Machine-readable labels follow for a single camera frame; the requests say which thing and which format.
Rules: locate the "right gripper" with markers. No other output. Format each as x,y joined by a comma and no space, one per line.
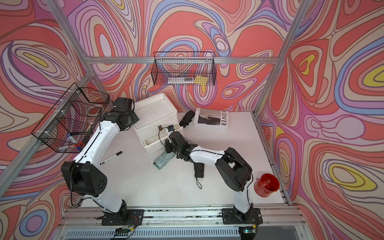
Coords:
167,146

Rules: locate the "white drawer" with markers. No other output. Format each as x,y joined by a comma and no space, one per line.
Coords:
154,139

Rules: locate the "black umbrella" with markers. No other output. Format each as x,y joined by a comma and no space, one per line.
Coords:
199,173
187,119

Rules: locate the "white drawer cabinet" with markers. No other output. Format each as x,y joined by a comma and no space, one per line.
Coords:
152,112

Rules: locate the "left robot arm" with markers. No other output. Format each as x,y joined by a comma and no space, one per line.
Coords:
83,175

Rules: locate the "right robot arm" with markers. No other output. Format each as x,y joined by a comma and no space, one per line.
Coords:
232,167

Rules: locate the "mint umbrella lower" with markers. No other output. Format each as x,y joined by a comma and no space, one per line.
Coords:
163,159

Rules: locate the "LOVER book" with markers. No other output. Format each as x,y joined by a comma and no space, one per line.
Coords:
213,119

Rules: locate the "black marker pen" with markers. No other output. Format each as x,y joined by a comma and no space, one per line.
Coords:
111,158

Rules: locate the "yellow item in basket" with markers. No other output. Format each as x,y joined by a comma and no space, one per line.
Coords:
201,80

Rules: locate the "red metal cup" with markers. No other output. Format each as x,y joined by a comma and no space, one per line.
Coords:
266,185

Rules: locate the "blue red marker in basket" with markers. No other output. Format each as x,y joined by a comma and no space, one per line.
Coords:
75,144

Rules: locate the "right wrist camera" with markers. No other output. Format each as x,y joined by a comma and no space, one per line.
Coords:
170,129

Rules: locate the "black wire basket back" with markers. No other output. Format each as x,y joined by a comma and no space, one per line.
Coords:
181,67

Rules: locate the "black wire basket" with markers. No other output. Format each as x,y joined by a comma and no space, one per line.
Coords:
181,67
77,112

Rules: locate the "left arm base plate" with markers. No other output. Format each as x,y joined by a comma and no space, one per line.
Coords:
127,217

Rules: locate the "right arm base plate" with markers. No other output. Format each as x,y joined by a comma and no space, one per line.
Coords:
235,217

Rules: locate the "black wire basket left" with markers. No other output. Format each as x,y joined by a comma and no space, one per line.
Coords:
77,112

